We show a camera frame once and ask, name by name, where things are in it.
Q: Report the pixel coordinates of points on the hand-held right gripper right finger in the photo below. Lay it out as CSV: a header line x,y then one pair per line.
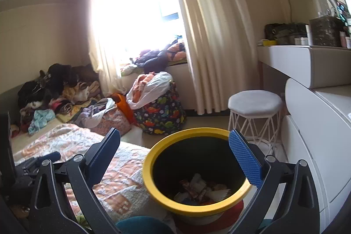
x,y
245,157

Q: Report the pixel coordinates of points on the clothes heap on window sill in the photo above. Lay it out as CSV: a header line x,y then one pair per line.
x,y
156,58

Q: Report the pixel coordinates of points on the short cream curtain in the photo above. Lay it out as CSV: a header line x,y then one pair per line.
x,y
104,58

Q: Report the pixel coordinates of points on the dark patterned storage box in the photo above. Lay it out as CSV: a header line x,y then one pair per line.
x,y
326,31

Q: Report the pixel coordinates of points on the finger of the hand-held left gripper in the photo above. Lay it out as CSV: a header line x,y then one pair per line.
x,y
50,156

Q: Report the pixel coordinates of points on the teal cloth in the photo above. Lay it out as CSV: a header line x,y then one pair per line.
x,y
142,225

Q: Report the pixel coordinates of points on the dark camouflage bag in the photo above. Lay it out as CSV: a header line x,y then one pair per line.
x,y
285,32

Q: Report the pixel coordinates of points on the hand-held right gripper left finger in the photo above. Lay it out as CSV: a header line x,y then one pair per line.
x,y
105,149

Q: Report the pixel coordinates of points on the light blue cloth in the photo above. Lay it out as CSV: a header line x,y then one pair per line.
x,y
41,118

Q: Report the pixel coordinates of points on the white bag with orange clothes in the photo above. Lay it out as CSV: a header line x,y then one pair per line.
x,y
153,88

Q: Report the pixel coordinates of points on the long cream curtain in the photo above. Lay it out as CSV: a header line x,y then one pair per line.
x,y
214,31

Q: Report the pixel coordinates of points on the grey bed headboard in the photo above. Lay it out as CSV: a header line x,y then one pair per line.
x,y
11,97

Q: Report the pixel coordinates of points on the pile of mixed clothes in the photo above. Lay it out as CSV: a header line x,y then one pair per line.
x,y
63,83

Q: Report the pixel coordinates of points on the orange fabric bag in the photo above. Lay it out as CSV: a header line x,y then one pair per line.
x,y
123,105

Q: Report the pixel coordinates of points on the white cosmetic bottle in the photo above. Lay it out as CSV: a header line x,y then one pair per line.
x,y
342,39

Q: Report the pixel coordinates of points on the yellow rimmed black trash bin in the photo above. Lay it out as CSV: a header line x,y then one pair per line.
x,y
164,146

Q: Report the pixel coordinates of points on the dinosaur print laundry bag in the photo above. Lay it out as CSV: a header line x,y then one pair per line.
x,y
161,118

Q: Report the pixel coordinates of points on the small yellow box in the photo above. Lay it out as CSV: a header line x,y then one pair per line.
x,y
269,43

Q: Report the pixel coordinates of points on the white dressing table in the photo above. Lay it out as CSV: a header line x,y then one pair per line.
x,y
309,64
323,140

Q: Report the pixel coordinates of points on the orange and white quilted blanket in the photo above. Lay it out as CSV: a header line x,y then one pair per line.
x,y
123,168

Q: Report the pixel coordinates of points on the white foam fruit net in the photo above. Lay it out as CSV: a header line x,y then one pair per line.
x,y
198,182

